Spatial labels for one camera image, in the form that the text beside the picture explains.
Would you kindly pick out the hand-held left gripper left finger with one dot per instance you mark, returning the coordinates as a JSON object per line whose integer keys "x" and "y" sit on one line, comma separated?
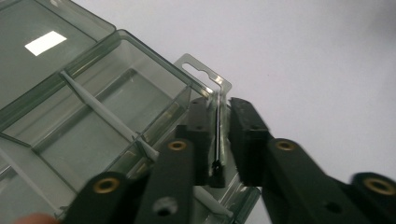
{"x": 197, "y": 140}

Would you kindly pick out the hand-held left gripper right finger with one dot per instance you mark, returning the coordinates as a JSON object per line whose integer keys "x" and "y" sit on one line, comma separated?
{"x": 249, "y": 140}

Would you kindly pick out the clear blister pack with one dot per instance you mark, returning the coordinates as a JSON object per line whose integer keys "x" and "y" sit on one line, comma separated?
{"x": 205, "y": 73}

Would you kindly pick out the green transparent plastic compartment box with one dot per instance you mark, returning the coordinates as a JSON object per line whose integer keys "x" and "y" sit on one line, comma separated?
{"x": 93, "y": 109}

